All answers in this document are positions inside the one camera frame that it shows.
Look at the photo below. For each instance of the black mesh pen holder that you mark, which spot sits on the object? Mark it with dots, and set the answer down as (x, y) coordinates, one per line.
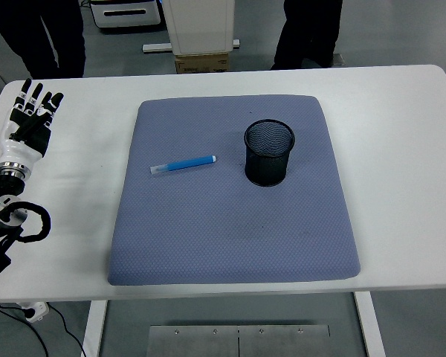
(267, 171)

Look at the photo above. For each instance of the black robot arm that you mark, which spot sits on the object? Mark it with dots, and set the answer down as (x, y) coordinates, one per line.
(3, 186)

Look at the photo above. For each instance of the person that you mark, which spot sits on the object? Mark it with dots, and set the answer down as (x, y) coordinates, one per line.
(308, 33)
(67, 41)

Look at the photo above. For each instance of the grey floor socket plate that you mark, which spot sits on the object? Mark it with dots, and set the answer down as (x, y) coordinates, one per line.
(340, 59)

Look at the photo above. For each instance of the white base bar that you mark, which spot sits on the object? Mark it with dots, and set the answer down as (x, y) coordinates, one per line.
(156, 47)

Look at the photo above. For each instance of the blue marker pen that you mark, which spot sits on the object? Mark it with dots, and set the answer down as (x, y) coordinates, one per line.
(186, 163)

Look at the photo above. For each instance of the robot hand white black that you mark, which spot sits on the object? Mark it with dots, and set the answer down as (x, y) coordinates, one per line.
(18, 148)

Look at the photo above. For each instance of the white cabinet panel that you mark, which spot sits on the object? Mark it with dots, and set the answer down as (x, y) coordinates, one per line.
(200, 26)

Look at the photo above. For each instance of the white table leg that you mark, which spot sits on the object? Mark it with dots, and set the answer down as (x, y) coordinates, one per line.
(369, 327)
(94, 331)

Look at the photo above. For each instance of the white appliance with black slot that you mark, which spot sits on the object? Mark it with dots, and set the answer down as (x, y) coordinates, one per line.
(126, 20)

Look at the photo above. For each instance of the blue-grey quilted mat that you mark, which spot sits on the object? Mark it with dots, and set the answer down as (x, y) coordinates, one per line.
(226, 230)

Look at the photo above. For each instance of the white power strip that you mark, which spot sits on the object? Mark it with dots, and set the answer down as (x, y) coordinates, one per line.
(35, 311)

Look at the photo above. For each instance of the brown cardboard box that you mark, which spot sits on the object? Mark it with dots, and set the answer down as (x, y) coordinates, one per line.
(200, 63)

